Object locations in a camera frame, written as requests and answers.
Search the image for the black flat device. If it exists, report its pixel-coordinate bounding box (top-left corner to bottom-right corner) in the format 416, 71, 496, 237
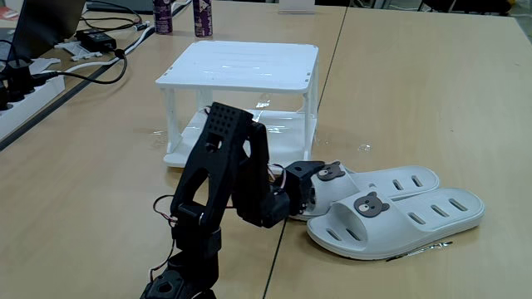
85, 0, 155, 16

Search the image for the white plastic box shelf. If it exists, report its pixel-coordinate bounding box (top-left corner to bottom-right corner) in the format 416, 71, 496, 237
155, 40, 320, 169

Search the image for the black chair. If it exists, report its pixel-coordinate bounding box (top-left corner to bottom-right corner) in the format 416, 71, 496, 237
417, 0, 512, 17

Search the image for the thin silver black tool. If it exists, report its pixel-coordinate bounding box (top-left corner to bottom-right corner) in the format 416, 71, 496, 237
385, 240, 454, 262

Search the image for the black power adapter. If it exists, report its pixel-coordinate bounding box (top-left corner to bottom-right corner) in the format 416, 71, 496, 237
76, 27, 118, 53

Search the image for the white bear slipper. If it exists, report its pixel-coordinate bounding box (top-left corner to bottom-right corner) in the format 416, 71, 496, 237
290, 160, 441, 221
306, 186, 486, 262

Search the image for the dark laptop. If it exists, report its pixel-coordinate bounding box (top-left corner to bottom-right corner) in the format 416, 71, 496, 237
7, 0, 86, 63

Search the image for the black power plug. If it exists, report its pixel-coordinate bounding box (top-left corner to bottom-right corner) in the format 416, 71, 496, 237
3, 57, 37, 104

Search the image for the black power cable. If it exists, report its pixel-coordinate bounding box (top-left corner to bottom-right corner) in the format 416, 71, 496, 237
31, 47, 129, 86

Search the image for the white power strip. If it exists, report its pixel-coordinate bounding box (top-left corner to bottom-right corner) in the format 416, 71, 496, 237
0, 74, 67, 142

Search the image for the white cable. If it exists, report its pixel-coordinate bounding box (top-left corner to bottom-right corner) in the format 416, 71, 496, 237
62, 24, 155, 74

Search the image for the white plastic piece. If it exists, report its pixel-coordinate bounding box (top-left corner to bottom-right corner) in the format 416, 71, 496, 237
53, 40, 103, 62

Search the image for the thin black cable bundle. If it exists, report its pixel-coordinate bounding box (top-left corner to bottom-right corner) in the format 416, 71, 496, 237
81, 0, 145, 33

